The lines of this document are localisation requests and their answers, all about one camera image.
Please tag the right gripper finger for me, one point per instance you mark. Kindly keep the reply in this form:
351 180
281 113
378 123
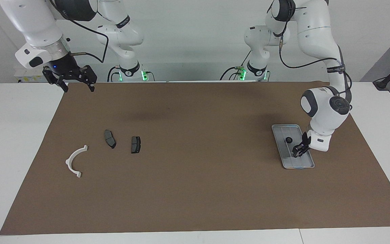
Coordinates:
89 76
64 83

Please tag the small black round part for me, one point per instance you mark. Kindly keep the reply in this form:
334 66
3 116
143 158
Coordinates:
288 139

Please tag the brown table mat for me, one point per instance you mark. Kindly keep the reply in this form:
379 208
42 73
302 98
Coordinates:
181 189

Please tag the white semicircular bracket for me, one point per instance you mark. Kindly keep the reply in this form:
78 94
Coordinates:
68 162

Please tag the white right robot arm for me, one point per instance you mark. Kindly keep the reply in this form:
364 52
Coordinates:
36 20

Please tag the silver metal tray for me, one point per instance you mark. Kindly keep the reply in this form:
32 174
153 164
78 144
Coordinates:
303 164

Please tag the dark grey brake pad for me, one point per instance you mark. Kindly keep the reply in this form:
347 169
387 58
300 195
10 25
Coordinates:
136 145
109 138

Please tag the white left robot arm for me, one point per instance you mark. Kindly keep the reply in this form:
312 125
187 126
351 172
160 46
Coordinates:
320 34

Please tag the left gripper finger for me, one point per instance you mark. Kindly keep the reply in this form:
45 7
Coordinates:
296 151
303 150

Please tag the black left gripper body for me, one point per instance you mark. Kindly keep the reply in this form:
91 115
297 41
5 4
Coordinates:
305 139

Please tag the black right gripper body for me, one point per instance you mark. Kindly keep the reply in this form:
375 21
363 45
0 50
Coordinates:
63 69

